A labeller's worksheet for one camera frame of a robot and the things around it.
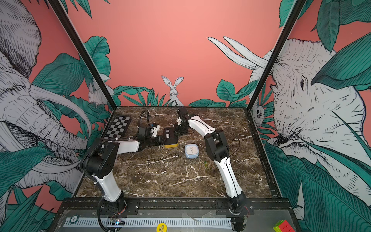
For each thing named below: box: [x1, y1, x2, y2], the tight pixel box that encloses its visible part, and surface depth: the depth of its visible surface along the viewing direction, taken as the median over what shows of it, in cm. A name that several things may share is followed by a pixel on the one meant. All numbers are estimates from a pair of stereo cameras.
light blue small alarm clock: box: [184, 144, 200, 160], surface depth 95 cm
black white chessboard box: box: [103, 115, 132, 140], surface depth 106 cm
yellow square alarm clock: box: [163, 126, 179, 149], surface depth 100 cm
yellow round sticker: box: [156, 222, 168, 232], surface depth 70 cm
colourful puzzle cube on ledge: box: [272, 219, 296, 232], surface depth 67 cm
